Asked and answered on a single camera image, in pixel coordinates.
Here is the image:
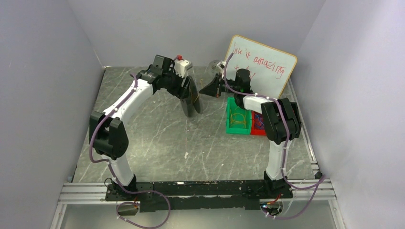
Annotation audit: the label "dark grey perforated spool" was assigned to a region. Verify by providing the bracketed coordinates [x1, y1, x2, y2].
[180, 76, 202, 117]

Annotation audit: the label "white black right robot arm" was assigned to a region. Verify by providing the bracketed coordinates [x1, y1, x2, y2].
[200, 69, 302, 198]

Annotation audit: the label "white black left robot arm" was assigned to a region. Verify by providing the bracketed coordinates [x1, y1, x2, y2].
[89, 55, 201, 201]

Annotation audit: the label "green plastic bin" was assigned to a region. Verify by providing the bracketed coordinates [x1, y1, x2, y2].
[225, 97, 252, 135]

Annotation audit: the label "yellow framed whiteboard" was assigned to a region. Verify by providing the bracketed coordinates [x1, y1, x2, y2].
[225, 35, 298, 98]

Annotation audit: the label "red plastic bin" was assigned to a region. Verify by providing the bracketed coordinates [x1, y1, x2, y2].
[250, 111, 266, 136]

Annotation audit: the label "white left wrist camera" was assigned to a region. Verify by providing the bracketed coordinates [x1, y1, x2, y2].
[174, 55, 194, 78]

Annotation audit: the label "yellow cables in bin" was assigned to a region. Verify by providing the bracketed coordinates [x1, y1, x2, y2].
[229, 105, 251, 129]

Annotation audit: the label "blue cables in bin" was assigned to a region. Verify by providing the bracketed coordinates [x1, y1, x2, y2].
[253, 112, 266, 131]

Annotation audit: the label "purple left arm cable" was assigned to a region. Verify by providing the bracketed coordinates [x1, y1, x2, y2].
[89, 55, 171, 229]

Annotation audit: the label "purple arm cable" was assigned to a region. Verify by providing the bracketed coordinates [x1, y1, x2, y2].
[89, 55, 171, 229]
[221, 52, 327, 221]

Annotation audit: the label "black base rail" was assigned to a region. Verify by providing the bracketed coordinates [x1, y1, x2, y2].
[105, 179, 293, 212]

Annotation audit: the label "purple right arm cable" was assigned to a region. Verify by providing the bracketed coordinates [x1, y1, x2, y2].
[221, 52, 327, 221]

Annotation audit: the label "aluminium frame rail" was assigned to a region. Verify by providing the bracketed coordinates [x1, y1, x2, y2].
[58, 183, 108, 205]

